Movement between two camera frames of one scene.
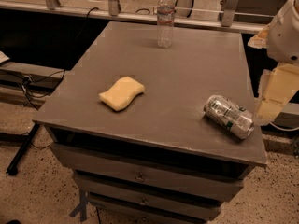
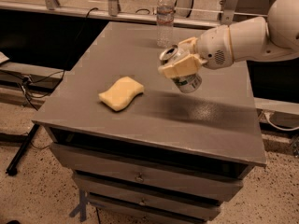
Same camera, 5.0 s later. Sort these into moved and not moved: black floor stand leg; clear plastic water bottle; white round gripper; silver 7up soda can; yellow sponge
Moved: silver 7up soda can; white round gripper
Not moved: clear plastic water bottle; black floor stand leg; yellow sponge
